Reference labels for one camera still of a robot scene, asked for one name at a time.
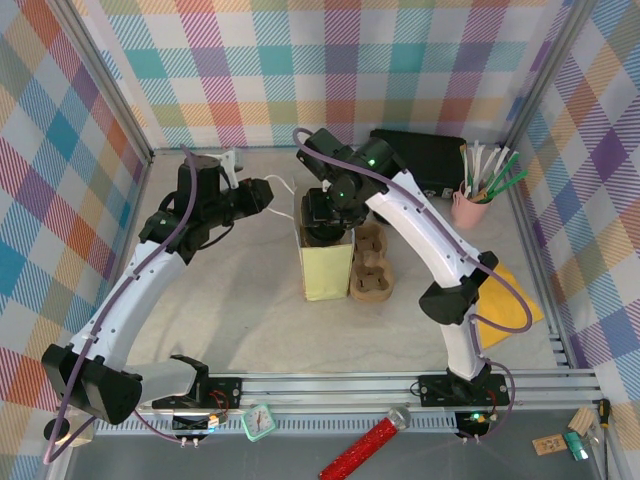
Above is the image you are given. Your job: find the white paper bag yellow front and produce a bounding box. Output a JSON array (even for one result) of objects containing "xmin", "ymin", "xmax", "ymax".
[{"xmin": 263, "ymin": 173, "xmax": 358, "ymax": 303}]

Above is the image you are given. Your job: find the black hard case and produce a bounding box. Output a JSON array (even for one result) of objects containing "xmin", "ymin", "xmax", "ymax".
[{"xmin": 369, "ymin": 128, "xmax": 469, "ymax": 199}]

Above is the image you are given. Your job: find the white wrapped straw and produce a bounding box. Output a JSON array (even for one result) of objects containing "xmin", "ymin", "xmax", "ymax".
[
  {"xmin": 469, "ymin": 139, "xmax": 482, "ymax": 194},
  {"xmin": 474, "ymin": 144, "xmax": 487, "ymax": 194},
  {"xmin": 478, "ymin": 146, "xmax": 504, "ymax": 194}
]

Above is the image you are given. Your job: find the pink holder cup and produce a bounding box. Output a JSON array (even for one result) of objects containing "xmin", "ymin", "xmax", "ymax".
[{"xmin": 451, "ymin": 179, "xmax": 494, "ymax": 229}]

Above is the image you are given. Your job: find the yellow paper napkin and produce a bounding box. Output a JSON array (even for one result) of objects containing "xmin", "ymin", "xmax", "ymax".
[{"xmin": 469, "ymin": 262, "xmax": 546, "ymax": 350}]

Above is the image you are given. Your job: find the left electronics module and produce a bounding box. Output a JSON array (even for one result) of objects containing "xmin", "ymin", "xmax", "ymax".
[{"xmin": 172, "ymin": 412, "xmax": 221, "ymax": 434}]

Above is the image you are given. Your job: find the electronics module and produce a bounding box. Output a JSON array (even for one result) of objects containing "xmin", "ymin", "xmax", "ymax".
[
  {"xmin": 172, "ymin": 412, "xmax": 221, "ymax": 434},
  {"xmin": 457, "ymin": 410, "xmax": 491, "ymax": 436}
]

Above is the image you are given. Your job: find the teal alarm clock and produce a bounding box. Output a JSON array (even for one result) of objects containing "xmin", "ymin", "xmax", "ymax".
[{"xmin": 241, "ymin": 403, "xmax": 277, "ymax": 443}]

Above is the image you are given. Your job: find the gold block black disc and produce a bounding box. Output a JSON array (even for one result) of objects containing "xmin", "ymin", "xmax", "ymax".
[{"xmin": 43, "ymin": 417, "xmax": 96, "ymax": 448}]

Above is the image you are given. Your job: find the red glitter microphone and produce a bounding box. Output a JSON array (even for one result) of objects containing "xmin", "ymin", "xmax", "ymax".
[{"xmin": 318, "ymin": 407, "xmax": 412, "ymax": 480}]

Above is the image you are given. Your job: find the right electronics module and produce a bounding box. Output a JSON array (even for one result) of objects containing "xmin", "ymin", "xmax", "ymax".
[{"xmin": 457, "ymin": 410, "xmax": 491, "ymax": 436}]

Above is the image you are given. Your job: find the small wooden block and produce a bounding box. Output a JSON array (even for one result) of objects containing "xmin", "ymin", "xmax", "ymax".
[{"xmin": 567, "ymin": 406, "xmax": 596, "ymax": 435}]

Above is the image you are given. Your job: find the black yellow screwdriver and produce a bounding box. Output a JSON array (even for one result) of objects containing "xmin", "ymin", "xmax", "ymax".
[{"xmin": 598, "ymin": 398, "xmax": 614, "ymax": 480}]

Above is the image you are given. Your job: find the teal clip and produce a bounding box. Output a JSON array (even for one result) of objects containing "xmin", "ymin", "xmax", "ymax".
[{"xmin": 563, "ymin": 430, "xmax": 591, "ymax": 460}]

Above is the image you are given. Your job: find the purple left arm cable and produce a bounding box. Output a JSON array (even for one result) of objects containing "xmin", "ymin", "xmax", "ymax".
[{"xmin": 43, "ymin": 144, "xmax": 199, "ymax": 464}]

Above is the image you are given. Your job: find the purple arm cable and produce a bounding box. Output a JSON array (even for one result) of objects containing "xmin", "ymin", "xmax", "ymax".
[
  {"xmin": 43, "ymin": 144, "xmax": 199, "ymax": 464},
  {"xmin": 292, "ymin": 127, "xmax": 534, "ymax": 444}
]

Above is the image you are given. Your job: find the aluminium frame post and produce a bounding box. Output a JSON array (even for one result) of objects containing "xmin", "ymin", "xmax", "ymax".
[
  {"xmin": 502, "ymin": 0, "xmax": 599, "ymax": 151},
  {"xmin": 47, "ymin": 0, "xmax": 156, "ymax": 164}
]

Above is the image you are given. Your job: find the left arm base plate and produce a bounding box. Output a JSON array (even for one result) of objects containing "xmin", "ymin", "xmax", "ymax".
[{"xmin": 151, "ymin": 375, "xmax": 245, "ymax": 412}]

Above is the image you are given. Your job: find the aluminium cross rail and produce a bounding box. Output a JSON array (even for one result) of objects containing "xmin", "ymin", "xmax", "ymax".
[{"xmin": 59, "ymin": 370, "xmax": 604, "ymax": 416}]

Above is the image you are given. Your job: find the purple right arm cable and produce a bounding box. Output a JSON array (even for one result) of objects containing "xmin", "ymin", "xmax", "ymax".
[{"xmin": 292, "ymin": 127, "xmax": 534, "ymax": 444}]

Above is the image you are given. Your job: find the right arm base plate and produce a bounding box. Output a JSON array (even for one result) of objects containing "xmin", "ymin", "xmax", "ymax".
[{"xmin": 417, "ymin": 372, "xmax": 511, "ymax": 407}]

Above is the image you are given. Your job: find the white slotted cable duct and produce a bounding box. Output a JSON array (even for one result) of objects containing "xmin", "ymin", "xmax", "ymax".
[{"xmin": 92, "ymin": 417, "xmax": 461, "ymax": 436}]

